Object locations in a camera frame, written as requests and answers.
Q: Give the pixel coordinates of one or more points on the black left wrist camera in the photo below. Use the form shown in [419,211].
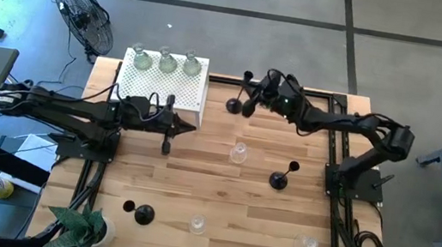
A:
[137,106]

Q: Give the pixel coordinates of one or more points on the wooden tray with black frame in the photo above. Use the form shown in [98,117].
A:
[332,145]

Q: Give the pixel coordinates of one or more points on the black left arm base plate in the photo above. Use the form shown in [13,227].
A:
[70,148]

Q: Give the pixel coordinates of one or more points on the black floor fan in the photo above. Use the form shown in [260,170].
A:
[84,17]

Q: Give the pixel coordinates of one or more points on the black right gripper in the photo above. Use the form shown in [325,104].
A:
[273,94]

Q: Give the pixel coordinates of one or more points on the white perforated metal rack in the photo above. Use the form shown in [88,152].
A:
[157,86]

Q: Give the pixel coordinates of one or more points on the clear ribbed glass candle holder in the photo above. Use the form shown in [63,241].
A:
[238,153]
[197,224]
[166,63]
[305,244]
[142,60]
[191,66]

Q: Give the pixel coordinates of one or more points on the green snake plant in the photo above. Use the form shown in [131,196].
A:
[77,224]

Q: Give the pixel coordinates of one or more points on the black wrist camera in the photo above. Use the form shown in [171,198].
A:
[290,94]
[137,106]

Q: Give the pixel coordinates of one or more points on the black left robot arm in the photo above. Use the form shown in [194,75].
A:
[54,108]

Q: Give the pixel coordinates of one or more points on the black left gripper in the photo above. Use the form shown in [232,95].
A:
[155,125]

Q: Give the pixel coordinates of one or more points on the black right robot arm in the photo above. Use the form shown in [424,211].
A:
[347,121]

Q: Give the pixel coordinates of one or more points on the white paper sheet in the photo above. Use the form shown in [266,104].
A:
[37,152]

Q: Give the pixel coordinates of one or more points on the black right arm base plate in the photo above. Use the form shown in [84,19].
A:
[368,188]

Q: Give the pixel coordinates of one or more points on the black metal candlestick holder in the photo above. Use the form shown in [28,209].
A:
[144,215]
[279,180]
[234,106]

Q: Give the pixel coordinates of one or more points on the white round plant pot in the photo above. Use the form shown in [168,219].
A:
[109,233]

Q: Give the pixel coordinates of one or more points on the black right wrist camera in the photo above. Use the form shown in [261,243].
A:
[290,94]

